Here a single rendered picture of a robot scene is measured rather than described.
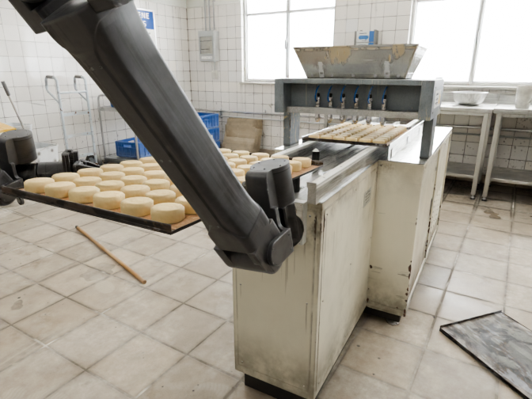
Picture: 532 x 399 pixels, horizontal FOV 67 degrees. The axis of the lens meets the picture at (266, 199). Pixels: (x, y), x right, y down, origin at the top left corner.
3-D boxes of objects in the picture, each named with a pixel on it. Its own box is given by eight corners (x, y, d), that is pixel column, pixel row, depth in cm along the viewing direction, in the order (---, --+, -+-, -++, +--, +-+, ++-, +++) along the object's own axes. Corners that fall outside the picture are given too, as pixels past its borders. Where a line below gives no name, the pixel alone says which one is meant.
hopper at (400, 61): (314, 77, 213) (315, 49, 208) (425, 78, 187) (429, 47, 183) (290, 78, 189) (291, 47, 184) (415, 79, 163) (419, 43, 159)
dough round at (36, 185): (41, 195, 72) (40, 184, 71) (18, 192, 73) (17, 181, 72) (61, 188, 76) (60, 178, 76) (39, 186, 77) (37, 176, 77)
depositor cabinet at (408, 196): (344, 222, 334) (351, 121, 308) (436, 239, 301) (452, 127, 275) (273, 294, 227) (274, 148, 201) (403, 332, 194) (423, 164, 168)
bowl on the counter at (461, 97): (447, 105, 400) (450, 92, 396) (453, 103, 427) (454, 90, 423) (484, 106, 384) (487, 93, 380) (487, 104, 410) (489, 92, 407)
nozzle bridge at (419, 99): (300, 138, 229) (302, 77, 218) (435, 150, 196) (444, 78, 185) (273, 148, 201) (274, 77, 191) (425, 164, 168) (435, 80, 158)
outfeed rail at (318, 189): (417, 125, 285) (419, 115, 283) (422, 125, 284) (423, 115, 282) (305, 203, 118) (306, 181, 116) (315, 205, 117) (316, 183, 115)
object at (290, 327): (303, 302, 219) (309, 140, 192) (366, 321, 204) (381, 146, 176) (233, 387, 161) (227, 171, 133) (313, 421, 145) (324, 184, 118)
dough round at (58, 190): (76, 197, 71) (74, 186, 70) (43, 199, 69) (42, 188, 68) (77, 191, 75) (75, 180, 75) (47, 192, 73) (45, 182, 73)
